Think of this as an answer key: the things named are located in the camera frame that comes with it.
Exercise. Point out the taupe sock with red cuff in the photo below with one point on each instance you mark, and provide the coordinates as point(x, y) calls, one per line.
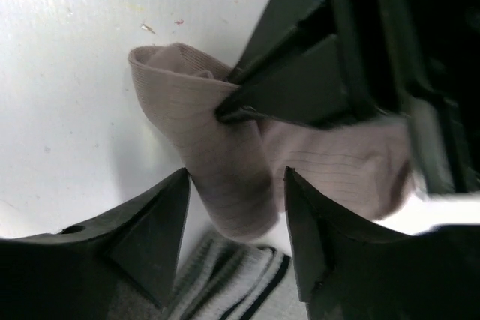
point(238, 169)

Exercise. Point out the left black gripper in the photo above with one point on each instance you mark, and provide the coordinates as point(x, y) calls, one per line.
point(419, 58)

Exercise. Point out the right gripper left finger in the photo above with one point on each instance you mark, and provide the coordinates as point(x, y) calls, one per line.
point(128, 252)

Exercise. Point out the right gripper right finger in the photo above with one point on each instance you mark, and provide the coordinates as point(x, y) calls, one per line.
point(350, 268)

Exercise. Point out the grey sock with black stripes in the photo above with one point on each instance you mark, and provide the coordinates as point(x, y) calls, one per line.
point(222, 279)

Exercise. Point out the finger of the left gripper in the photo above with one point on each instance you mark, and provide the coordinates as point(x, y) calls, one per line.
point(302, 65)

